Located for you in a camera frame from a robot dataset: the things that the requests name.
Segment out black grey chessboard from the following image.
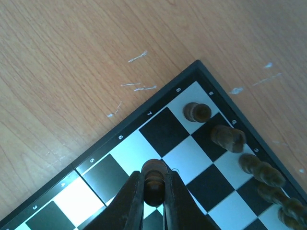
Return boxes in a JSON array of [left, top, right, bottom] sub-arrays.
[[0, 61, 307, 230]]

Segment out dark brown pawn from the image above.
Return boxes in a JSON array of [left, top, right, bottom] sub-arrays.
[[141, 159, 168, 207]]

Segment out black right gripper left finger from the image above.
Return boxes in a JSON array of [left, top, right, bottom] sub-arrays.
[[85, 171, 144, 230]]

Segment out dark brown rook piece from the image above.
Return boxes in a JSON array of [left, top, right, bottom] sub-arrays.
[[183, 102, 212, 123]]

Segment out dark brown knight piece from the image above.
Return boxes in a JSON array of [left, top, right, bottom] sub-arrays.
[[211, 125, 247, 153], [258, 184, 307, 225]]

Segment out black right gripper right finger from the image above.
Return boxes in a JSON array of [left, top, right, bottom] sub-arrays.
[[163, 171, 217, 230]]

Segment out dark brown chess piece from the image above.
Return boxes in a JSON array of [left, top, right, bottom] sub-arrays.
[[238, 153, 286, 187], [278, 208, 307, 230]]

